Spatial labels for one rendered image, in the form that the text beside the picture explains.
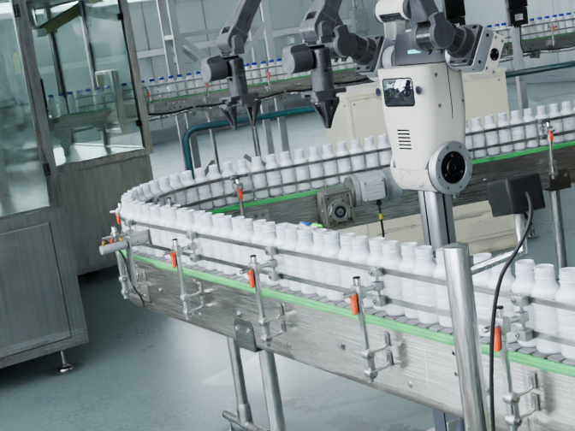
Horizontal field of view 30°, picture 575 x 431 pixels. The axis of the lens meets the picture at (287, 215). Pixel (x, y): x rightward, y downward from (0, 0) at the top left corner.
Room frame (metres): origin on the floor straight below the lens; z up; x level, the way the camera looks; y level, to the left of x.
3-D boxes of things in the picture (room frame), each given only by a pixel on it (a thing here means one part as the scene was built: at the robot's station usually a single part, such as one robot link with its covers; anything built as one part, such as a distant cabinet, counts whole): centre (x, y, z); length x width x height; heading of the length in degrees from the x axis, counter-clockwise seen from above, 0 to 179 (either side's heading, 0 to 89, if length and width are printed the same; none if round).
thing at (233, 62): (3.15, 0.09, 1.57); 0.07 x 0.06 x 0.07; 122
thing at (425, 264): (2.25, -0.28, 1.08); 0.06 x 0.06 x 0.17
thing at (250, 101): (3.16, 0.07, 1.44); 0.07 x 0.07 x 0.09; 31
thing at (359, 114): (7.08, -0.93, 0.59); 1.10 x 0.62 x 1.18; 103
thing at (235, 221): (2.95, 0.14, 1.08); 0.06 x 0.06 x 0.17
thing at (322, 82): (2.76, -0.14, 1.51); 0.10 x 0.07 x 0.07; 121
